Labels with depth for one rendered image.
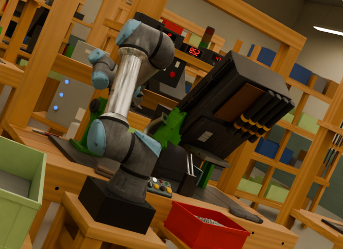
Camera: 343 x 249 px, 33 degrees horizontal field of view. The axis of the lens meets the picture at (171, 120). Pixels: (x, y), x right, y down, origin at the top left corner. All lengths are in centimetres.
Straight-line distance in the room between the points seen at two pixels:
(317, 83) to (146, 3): 601
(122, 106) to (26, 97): 89
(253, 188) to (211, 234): 616
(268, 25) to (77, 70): 114
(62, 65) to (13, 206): 148
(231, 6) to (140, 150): 143
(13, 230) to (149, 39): 92
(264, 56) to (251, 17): 471
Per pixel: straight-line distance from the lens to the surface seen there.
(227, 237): 254
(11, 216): 163
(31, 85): 287
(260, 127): 284
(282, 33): 351
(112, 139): 203
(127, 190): 208
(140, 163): 207
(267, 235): 307
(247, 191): 856
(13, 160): 221
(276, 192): 896
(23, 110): 290
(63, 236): 220
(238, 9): 330
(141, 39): 217
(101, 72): 252
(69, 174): 239
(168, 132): 281
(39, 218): 243
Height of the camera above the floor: 143
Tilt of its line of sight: 5 degrees down
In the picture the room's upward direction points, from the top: 24 degrees clockwise
